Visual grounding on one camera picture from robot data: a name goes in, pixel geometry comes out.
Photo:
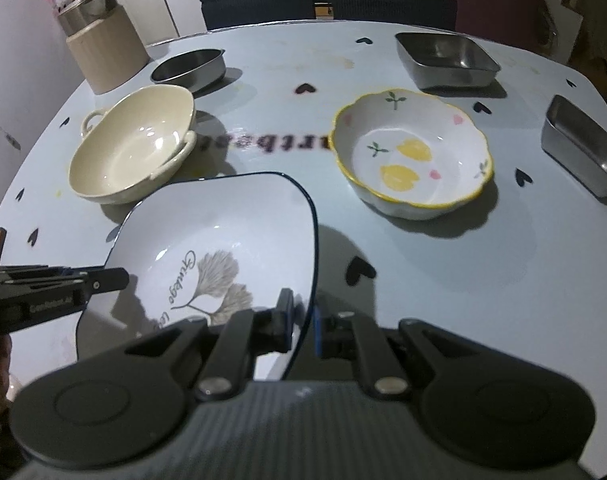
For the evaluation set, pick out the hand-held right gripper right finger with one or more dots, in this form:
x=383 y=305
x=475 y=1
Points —
x=319 y=332

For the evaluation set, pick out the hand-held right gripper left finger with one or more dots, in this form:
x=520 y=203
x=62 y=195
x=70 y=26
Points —
x=283 y=312

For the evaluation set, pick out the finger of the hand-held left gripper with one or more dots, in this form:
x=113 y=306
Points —
x=108 y=280

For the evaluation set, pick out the square white plate blue rim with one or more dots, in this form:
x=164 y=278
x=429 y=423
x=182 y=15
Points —
x=183 y=230

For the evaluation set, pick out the scalloped lemon print bowl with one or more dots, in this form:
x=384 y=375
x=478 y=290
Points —
x=413 y=160

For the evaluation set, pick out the round steel bowl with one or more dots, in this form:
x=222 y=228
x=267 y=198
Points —
x=183 y=67

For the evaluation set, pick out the square steel tray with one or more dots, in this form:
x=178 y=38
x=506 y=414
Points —
x=443 y=50

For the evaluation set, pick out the rectangular steel container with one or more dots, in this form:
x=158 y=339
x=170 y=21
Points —
x=573 y=145

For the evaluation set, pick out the beige ribbed trash bin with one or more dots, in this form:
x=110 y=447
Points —
x=108 y=50

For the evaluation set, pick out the white cabinet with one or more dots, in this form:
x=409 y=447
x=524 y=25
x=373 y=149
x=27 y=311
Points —
x=143 y=5

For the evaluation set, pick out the maroon chair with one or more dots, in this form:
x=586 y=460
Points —
x=498 y=5

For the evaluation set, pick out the white board panel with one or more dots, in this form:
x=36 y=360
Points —
x=566 y=15

